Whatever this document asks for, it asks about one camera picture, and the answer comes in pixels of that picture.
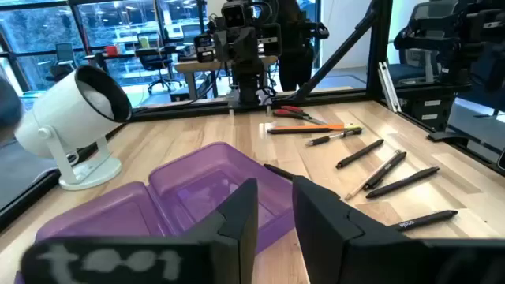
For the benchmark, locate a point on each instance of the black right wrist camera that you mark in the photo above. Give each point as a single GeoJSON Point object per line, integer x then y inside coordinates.
{"type": "Point", "coordinates": [233, 15]}

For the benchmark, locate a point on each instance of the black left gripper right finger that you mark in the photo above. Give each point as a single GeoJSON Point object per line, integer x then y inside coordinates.
{"type": "Point", "coordinates": [335, 244]}

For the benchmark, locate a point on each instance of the purple plastic pencil box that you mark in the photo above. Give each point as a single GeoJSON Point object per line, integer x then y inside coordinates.
{"type": "Point", "coordinates": [177, 177]}

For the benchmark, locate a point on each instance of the person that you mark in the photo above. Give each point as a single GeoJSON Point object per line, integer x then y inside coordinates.
{"type": "Point", "coordinates": [296, 59]}

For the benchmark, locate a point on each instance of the white spotlight lamp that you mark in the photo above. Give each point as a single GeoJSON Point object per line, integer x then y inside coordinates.
{"type": "Point", "coordinates": [59, 114]}

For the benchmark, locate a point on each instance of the black background robot arm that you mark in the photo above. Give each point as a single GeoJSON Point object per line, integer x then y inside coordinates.
{"type": "Point", "coordinates": [457, 43]}

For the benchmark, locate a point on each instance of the wooden desk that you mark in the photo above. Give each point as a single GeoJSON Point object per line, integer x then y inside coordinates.
{"type": "Point", "coordinates": [189, 65]}

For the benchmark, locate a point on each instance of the black pens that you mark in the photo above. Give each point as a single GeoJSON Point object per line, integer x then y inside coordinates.
{"type": "Point", "coordinates": [357, 189]}

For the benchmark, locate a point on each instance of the grey office chair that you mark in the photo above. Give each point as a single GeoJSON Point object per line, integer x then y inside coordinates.
{"type": "Point", "coordinates": [65, 53]}

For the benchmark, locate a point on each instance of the orange pencil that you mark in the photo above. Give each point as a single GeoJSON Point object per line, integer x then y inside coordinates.
{"type": "Point", "coordinates": [307, 127]}

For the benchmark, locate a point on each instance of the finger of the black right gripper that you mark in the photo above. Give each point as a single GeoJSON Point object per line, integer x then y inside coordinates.
{"type": "Point", "coordinates": [249, 43]}
{"type": "Point", "coordinates": [228, 45]}

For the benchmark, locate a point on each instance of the red cup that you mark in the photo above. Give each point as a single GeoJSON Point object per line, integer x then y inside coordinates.
{"type": "Point", "coordinates": [112, 50]}

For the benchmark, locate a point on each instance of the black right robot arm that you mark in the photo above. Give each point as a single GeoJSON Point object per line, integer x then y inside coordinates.
{"type": "Point", "coordinates": [248, 83]}

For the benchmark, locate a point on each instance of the black office chair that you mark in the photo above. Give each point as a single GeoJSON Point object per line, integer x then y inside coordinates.
{"type": "Point", "coordinates": [155, 61]}

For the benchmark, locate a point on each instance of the white aluminium profile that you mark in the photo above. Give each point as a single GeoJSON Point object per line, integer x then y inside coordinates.
{"type": "Point", "coordinates": [388, 88]}

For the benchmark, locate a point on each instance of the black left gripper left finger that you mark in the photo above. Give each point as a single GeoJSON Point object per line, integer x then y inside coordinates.
{"type": "Point", "coordinates": [229, 244]}

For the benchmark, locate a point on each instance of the black pen silver clip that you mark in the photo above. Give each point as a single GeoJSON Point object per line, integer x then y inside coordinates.
{"type": "Point", "coordinates": [319, 140]}

